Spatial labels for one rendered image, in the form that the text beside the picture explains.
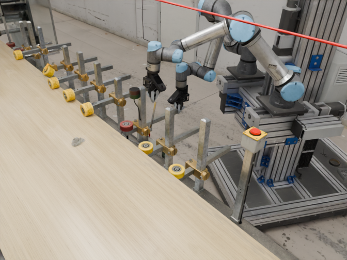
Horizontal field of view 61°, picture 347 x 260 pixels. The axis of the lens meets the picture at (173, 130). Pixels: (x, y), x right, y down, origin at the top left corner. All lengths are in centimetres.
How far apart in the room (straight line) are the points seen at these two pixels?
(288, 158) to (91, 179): 154
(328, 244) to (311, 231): 14
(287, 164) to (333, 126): 63
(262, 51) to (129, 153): 85
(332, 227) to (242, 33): 176
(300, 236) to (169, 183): 141
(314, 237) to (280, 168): 56
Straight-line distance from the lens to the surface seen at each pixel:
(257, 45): 156
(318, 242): 256
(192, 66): 197
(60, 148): 169
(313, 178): 273
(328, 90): 218
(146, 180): 141
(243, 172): 132
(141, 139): 187
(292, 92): 164
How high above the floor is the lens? 187
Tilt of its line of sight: 34 degrees down
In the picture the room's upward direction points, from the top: 2 degrees clockwise
